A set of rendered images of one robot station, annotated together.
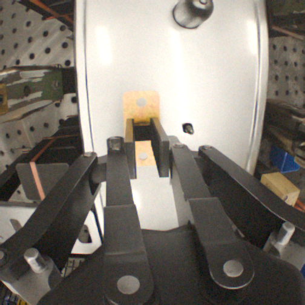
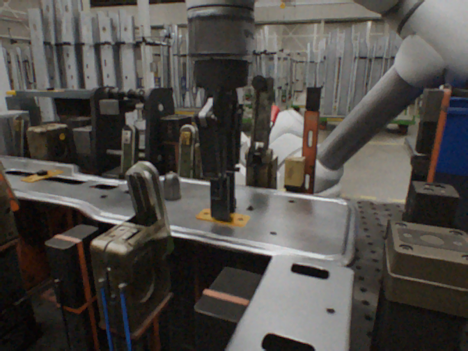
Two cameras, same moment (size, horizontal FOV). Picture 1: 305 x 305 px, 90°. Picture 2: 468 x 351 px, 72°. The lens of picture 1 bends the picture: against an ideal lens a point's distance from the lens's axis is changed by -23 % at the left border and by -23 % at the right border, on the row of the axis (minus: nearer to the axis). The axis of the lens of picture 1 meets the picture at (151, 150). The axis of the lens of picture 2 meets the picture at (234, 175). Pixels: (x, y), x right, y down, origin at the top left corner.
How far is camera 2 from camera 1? 50 cm
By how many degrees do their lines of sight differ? 77
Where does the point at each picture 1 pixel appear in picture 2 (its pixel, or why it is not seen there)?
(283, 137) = (260, 176)
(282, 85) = not seen: hidden behind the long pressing
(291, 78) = not seen: hidden behind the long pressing
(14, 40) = not seen: outside the picture
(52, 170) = (225, 278)
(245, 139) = (256, 193)
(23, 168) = (204, 302)
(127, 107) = (205, 217)
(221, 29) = (188, 191)
